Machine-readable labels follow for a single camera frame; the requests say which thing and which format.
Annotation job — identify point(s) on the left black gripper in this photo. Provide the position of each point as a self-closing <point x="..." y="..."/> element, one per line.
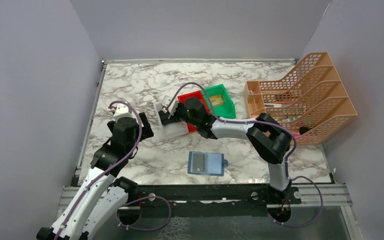
<point x="144" y="125"/>

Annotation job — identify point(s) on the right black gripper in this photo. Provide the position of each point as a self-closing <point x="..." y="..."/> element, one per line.
<point x="171" y="117"/>

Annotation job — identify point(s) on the gold credit card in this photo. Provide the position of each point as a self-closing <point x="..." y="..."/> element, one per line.
<point x="217" y="100"/>

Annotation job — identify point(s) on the blue card holder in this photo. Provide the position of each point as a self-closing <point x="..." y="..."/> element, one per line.
<point x="206" y="163"/>

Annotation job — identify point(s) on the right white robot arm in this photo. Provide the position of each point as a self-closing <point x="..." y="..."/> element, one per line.
<point x="271" y="140"/>

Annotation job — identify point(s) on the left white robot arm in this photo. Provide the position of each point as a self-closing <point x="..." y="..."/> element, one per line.
<point x="102" y="192"/>

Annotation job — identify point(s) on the red plastic bin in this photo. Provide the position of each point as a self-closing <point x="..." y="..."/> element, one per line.
<point x="192" y="96"/>

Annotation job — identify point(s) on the white plastic bin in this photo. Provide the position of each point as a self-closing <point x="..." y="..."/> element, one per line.
<point x="171" y="130"/>

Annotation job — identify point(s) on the black wallet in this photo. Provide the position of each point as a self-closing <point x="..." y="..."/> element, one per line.
<point x="166" y="118"/>

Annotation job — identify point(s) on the green plastic bin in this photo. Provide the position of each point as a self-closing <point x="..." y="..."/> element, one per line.
<point x="228" y="110"/>

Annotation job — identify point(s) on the pens in organizer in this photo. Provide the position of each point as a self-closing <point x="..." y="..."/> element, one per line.
<point x="280" y="104"/>

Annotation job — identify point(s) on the orange file organizer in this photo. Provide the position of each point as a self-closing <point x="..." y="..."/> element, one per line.
<point x="318" y="96"/>

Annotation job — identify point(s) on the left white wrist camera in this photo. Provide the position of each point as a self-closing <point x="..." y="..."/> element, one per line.
<point x="120" y="111"/>

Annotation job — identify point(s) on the black mounting rail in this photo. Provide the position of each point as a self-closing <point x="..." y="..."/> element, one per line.
<point x="207" y="200"/>

